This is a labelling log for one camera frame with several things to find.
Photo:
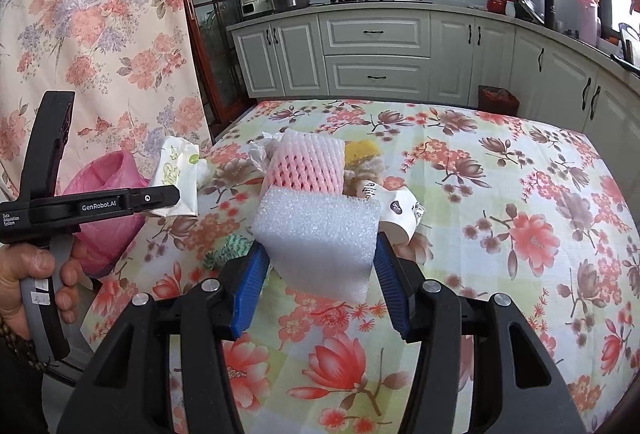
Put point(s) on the dark pan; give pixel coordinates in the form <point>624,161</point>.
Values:
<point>629,47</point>

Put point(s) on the large pink foam net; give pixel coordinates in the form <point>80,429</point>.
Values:
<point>305,159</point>

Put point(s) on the bin with pink plastic bag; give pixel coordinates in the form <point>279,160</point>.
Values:
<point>110,169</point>

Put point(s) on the pink thermos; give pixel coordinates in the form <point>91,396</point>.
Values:
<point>589,17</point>

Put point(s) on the yellow sponge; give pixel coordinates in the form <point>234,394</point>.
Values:
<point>360,152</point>

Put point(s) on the black bottle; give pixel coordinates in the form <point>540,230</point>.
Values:
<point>549,8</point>

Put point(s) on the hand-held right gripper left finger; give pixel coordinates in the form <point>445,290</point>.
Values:
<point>250,284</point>

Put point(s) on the wood-framed glass door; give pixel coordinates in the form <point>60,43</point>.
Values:
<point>210,14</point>

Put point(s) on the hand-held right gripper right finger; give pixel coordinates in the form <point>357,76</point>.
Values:
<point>395,284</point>

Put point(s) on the metal lid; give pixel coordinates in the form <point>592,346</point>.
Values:
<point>527,7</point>

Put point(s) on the cream lower cabinets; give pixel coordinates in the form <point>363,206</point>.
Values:
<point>375,34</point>

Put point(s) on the white printed wrapper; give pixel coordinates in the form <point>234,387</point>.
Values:
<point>369,188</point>

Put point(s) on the white tissue packet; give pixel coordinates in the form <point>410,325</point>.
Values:
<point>175,174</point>

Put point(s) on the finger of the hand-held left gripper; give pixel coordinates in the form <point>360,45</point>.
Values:
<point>155,198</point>

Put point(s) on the white paper cup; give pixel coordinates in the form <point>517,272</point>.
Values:
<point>400,214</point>

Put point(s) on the small white tissue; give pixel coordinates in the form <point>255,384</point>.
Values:
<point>260,149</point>

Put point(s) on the person's left hand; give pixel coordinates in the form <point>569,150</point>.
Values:
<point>15,279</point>

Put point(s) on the floral peach cloth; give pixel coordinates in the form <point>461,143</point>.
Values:
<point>100,39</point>

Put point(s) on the white rice cooker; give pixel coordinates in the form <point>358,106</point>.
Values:
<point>256,4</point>

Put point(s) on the red kettle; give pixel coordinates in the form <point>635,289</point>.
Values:
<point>495,3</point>

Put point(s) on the dark brown basket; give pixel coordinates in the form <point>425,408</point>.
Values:
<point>497,99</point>

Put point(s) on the large white foam block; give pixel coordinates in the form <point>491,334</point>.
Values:
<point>320,239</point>

